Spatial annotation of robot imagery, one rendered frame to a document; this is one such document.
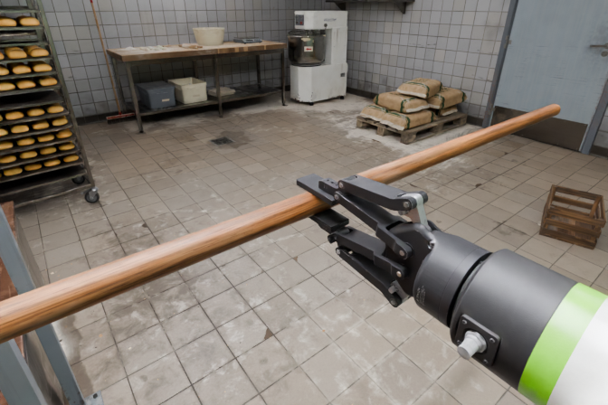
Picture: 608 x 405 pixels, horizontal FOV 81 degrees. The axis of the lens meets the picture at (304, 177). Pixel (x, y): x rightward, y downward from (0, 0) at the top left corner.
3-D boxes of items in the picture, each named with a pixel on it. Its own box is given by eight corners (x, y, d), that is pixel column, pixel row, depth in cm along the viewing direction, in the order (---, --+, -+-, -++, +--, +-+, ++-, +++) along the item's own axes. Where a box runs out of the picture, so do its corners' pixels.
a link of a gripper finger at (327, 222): (349, 219, 44) (348, 223, 44) (313, 198, 49) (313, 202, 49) (331, 227, 42) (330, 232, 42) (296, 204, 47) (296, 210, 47)
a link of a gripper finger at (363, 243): (428, 253, 36) (428, 265, 36) (350, 222, 45) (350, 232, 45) (403, 268, 34) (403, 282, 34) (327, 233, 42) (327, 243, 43)
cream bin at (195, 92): (184, 104, 462) (181, 85, 451) (169, 97, 496) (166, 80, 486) (209, 99, 482) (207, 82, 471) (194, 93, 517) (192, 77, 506)
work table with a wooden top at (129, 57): (138, 134, 426) (121, 55, 386) (121, 118, 483) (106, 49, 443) (288, 105, 547) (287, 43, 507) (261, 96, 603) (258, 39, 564)
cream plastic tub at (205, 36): (202, 47, 462) (200, 29, 453) (189, 44, 492) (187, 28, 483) (232, 44, 486) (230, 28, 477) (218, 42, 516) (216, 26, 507)
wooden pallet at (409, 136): (407, 145, 393) (408, 132, 387) (356, 127, 450) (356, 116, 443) (465, 125, 459) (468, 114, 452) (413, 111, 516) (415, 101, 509)
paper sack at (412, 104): (430, 112, 408) (432, 98, 401) (406, 117, 391) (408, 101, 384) (392, 102, 457) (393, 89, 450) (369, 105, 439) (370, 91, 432)
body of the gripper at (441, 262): (460, 272, 26) (368, 220, 33) (441, 351, 30) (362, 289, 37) (508, 236, 31) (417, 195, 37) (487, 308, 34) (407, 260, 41)
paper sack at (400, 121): (402, 134, 389) (403, 119, 381) (378, 126, 416) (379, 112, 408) (438, 122, 420) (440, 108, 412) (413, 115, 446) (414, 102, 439)
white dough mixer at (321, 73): (302, 108, 529) (302, 11, 471) (280, 101, 571) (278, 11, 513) (347, 99, 580) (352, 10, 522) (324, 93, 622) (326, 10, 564)
